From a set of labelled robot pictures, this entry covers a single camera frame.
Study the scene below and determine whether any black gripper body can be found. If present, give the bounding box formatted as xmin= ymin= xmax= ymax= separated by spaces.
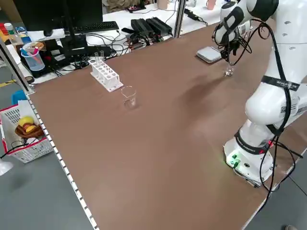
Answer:
xmin=226 ymin=39 xmax=241 ymax=55

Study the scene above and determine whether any small glass beaker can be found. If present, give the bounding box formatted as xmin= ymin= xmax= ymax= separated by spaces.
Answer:
xmin=223 ymin=61 xmax=236 ymax=78

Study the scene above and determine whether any silver digital balance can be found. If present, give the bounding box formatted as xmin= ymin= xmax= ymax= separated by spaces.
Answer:
xmin=195 ymin=46 xmax=223 ymax=64

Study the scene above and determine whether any large glass beaker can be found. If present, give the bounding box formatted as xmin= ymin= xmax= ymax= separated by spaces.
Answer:
xmin=120 ymin=85 xmax=138 ymax=110

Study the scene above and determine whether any black power adapter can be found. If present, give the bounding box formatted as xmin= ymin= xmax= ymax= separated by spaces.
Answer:
xmin=184 ymin=8 xmax=200 ymax=21

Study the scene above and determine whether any black power brick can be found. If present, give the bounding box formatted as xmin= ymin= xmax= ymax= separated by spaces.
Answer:
xmin=145 ymin=17 xmax=173 ymax=35
xmin=130 ymin=18 xmax=154 ymax=37

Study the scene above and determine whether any white test tube rack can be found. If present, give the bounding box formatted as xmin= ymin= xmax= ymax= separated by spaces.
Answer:
xmin=90 ymin=58 xmax=124 ymax=93

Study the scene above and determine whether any black keyboard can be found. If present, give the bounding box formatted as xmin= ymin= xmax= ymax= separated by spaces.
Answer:
xmin=63 ymin=21 xmax=120 ymax=35

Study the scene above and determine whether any black monitor stand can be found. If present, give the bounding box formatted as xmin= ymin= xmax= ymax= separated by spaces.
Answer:
xmin=59 ymin=0 xmax=88 ymax=57

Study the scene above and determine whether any black computer monitor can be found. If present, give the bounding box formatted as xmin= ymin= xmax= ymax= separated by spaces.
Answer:
xmin=13 ymin=0 xmax=104 ymax=32

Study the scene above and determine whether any round wooden plate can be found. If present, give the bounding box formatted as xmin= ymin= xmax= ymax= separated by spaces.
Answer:
xmin=23 ymin=42 xmax=46 ymax=52

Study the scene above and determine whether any clear measuring cup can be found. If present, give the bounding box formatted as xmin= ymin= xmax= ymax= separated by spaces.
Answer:
xmin=20 ymin=46 xmax=46 ymax=72

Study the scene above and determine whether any blue marker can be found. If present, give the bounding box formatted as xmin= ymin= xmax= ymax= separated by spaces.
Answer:
xmin=20 ymin=47 xmax=33 ymax=58

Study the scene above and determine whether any brown wooden bowl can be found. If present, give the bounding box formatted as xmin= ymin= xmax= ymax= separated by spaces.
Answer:
xmin=14 ymin=123 xmax=44 ymax=139

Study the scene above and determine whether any yellow lemon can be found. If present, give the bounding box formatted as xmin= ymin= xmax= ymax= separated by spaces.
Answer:
xmin=18 ymin=115 xmax=35 ymax=127

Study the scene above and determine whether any blue box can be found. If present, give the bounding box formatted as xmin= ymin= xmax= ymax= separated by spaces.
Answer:
xmin=12 ymin=90 xmax=28 ymax=106

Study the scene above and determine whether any white plastic basket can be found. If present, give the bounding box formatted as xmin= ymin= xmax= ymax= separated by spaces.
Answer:
xmin=0 ymin=103 xmax=55 ymax=164

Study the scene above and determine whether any plastic bottle white cap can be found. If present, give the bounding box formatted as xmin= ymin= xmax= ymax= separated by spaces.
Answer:
xmin=3 ymin=23 xmax=20 ymax=46

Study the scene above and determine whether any white round base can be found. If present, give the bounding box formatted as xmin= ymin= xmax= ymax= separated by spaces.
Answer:
xmin=0 ymin=160 xmax=14 ymax=177

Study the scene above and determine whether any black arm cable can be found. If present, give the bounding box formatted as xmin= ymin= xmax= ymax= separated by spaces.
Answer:
xmin=212 ymin=20 xmax=303 ymax=199

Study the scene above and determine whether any aluminium frame post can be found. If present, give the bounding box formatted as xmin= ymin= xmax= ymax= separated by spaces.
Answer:
xmin=173 ymin=0 xmax=187 ymax=39

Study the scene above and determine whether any aluminium corner post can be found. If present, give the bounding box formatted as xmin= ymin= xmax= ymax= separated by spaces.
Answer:
xmin=0 ymin=38 xmax=35 ymax=94

